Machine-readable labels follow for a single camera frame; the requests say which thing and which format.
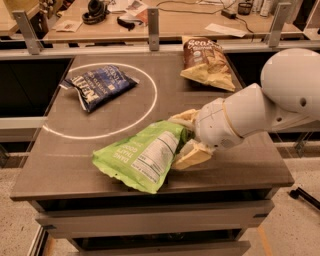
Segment small paper note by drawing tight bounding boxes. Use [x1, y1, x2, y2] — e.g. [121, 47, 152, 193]
[54, 20, 82, 32]

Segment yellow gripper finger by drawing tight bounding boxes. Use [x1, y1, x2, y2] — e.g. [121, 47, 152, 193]
[171, 139, 214, 170]
[168, 109, 199, 130]

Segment black headphones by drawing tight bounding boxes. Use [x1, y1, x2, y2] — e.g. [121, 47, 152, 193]
[82, 0, 109, 25]

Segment middle metal bracket post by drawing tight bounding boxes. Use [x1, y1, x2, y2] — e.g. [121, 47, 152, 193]
[147, 8, 160, 51]

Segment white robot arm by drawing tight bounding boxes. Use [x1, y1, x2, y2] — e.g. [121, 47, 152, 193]
[169, 48, 320, 170]

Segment brown chip bag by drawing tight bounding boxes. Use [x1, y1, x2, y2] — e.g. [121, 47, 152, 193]
[180, 36, 235, 92]

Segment blue chip bag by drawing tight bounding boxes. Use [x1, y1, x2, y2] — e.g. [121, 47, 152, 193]
[60, 65, 139, 113]

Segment green rice chip bag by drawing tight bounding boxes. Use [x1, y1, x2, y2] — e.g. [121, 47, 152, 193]
[92, 121, 193, 194]

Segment magazine papers stack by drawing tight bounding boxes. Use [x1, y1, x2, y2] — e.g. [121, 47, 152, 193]
[108, 0, 148, 25]

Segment metal bracket post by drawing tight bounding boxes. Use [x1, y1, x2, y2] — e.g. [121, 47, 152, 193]
[147, 8, 160, 51]
[12, 10, 43, 55]
[264, 2, 291, 48]

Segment black power cable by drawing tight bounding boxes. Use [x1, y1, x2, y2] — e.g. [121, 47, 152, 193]
[155, 0, 256, 34]

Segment grey drawer cabinet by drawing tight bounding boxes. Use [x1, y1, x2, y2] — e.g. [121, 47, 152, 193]
[28, 188, 275, 256]

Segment right metal bracket post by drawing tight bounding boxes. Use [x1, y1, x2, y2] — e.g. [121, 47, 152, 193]
[264, 2, 291, 48]

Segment black sunglasses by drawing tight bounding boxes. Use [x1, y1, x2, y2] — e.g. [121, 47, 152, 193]
[117, 17, 135, 31]

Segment left metal bracket post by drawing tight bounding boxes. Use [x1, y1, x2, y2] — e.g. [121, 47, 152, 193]
[12, 10, 43, 55]

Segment black power adapter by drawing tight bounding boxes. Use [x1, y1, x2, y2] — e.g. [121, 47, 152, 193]
[221, 9, 236, 19]

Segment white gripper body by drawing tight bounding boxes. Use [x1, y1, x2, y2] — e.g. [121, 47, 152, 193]
[195, 98, 243, 150]

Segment white paper sheet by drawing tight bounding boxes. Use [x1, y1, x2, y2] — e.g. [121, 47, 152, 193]
[205, 23, 246, 38]

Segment black mesh cup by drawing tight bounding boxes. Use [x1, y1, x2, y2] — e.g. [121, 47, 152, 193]
[238, 2, 252, 16]

